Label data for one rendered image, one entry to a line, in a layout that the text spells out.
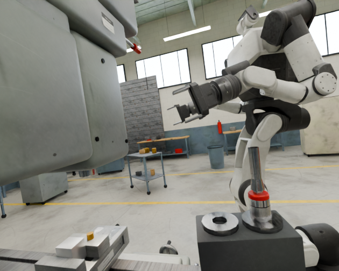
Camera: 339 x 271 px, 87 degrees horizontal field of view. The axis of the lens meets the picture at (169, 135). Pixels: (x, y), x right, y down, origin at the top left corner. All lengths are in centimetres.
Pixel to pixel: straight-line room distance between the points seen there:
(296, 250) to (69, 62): 59
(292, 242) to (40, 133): 51
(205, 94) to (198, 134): 738
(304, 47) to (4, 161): 86
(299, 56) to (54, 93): 77
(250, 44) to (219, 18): 802
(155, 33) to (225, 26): 300
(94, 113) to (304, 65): 73
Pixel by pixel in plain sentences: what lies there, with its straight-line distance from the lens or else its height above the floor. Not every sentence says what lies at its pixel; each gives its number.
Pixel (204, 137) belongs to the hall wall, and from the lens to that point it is 796.
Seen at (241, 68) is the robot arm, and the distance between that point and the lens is 71.
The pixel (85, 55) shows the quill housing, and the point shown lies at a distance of 48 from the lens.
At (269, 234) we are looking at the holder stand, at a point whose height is 112.
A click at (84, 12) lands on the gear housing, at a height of 166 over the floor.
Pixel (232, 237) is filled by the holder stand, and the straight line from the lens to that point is 48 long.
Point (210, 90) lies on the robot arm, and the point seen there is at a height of 149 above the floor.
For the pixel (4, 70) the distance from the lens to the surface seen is 32.
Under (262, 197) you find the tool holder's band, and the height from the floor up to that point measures 120.
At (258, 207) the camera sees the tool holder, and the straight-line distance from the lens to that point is 49.
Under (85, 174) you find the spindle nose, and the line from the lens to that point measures 54.
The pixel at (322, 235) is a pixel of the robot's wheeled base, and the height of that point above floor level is 74.
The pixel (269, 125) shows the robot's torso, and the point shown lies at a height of 133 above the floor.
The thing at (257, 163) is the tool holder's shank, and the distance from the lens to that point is 47.
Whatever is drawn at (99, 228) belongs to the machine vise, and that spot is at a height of 101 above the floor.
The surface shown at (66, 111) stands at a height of 144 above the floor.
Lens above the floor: 139
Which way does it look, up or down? 3 degrees down
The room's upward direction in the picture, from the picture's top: 8 degrees counter-clockwise
